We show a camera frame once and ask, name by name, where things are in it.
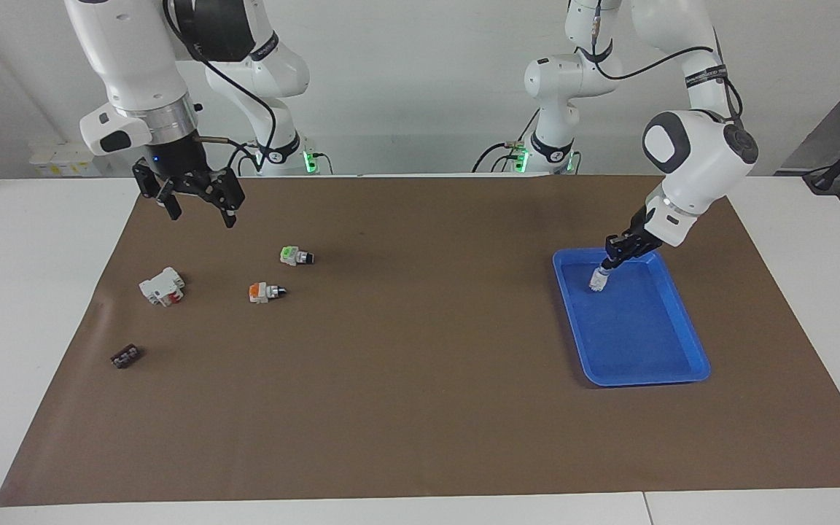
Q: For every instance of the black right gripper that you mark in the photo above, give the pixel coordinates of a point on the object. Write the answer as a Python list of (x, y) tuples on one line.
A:
[(179, 157)]

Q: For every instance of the white red circuit breaker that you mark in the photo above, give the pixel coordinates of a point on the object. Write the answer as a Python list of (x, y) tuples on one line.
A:
[(161, 288)]

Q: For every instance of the selector switch with orange block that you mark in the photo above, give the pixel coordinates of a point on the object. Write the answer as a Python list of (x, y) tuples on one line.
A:
[(599, 281), (263, 293)]

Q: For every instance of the small dark brown terminal block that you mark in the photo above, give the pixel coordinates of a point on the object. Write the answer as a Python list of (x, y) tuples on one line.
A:
[(125, 357)]

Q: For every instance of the selector switch with green block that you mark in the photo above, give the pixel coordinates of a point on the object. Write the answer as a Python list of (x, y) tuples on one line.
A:
[(292, 256)]

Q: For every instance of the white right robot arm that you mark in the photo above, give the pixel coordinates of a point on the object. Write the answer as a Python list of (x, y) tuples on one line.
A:
[(135, 58)]

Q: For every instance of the brown paper table mat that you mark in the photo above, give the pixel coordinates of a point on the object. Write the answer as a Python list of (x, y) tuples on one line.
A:
[(420, 408)]

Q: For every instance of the blue plastic tray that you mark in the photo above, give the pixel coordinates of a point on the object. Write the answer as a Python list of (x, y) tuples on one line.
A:
[(646, 343)]

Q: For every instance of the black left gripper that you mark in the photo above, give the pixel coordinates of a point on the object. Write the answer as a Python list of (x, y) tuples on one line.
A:
[(644, 232)]

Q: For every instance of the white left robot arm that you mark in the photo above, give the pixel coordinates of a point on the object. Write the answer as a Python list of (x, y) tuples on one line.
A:
[(697, 153)]

